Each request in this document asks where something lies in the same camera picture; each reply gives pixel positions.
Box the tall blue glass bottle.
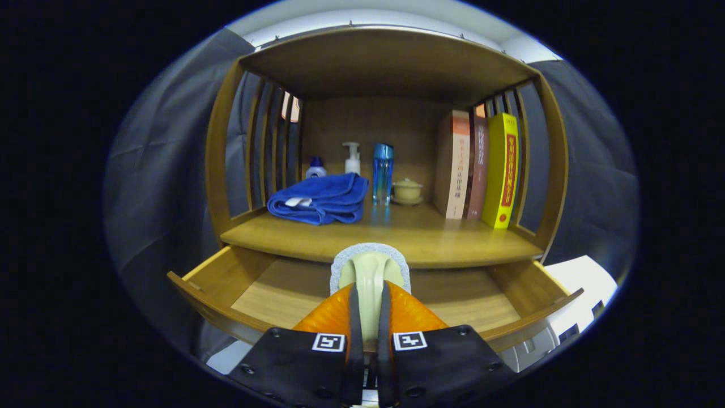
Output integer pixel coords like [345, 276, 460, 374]
[372, 143, 395, 206]

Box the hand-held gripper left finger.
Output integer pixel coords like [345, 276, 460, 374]
[227, 282, 363, 407]

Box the white pump bottle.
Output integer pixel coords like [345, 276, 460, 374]
[342, 142, 361, 175]

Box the yellow book red label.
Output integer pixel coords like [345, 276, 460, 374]
[481, 112, 519, 230]

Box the wooden countertop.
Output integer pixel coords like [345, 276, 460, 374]
[220, 201, 544, 270]

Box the light grey panelled unit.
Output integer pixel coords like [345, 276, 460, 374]
[498, 326, 561, 373]

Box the beige book orange band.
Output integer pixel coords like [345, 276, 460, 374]
[433, 109, 472, 220]

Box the black backdrop cloth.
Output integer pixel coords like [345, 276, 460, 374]
[104, 28, 641, 363]

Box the white flat board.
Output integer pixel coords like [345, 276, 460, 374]
[544, 255, 618, 341]

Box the brown book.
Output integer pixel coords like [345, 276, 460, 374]
[464, 116, 490, 220]

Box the cream handled scrub brush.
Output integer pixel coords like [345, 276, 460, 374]
[330, 243, 412, 343]

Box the blue folded towel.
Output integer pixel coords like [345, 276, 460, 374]
[267, 173, 370, 226]

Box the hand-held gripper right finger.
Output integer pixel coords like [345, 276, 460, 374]
[378, 280, 519, 407]

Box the wooden drawer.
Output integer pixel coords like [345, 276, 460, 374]
[167, 245, 584, 353]

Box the yellow lidded teacup with saucer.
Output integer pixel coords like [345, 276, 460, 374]
[391, 178, 424, 206]

